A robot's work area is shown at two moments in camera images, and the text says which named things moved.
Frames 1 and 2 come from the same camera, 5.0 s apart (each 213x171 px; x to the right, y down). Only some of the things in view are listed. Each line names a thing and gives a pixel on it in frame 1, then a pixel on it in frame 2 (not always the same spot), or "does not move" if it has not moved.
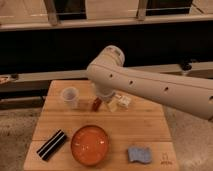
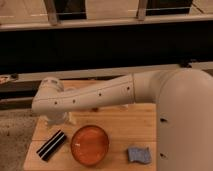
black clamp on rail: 186,65 does not move
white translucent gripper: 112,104 to 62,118
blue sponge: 139,153 does not move
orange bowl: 89,145 does not move
